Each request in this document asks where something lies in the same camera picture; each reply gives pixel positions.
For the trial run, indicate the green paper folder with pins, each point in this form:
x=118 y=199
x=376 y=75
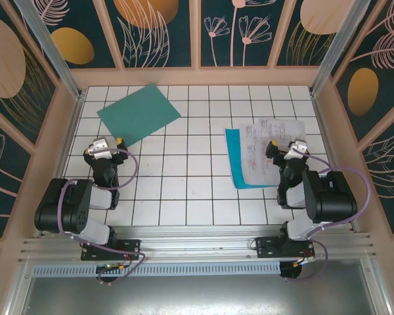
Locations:
x=138 y=111

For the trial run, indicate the blue plastic file sheet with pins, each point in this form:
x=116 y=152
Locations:
x=234 y=157

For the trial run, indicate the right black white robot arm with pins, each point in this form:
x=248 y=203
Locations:
x=335 y=197

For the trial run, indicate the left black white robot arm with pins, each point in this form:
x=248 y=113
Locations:
x=52 y=203

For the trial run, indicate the grey metal sheet panel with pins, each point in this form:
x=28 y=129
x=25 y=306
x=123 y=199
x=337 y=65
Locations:
x=197 y=295

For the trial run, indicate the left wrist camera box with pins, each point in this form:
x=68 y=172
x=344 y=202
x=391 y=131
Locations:
x=98 y=146

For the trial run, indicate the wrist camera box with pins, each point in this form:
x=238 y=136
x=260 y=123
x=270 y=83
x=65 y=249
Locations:
x=297 y=147
x=98 y=146

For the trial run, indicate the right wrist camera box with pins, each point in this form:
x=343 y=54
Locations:
x=297 y=147

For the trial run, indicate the aluminium side rail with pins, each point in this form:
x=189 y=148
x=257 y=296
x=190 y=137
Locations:
x=327 y=138
x=61 y=167

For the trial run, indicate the aluminium corner post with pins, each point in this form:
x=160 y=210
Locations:
x=52 y=49
x=335 y=49

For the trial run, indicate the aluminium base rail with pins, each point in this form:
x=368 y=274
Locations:
x=197 y=243

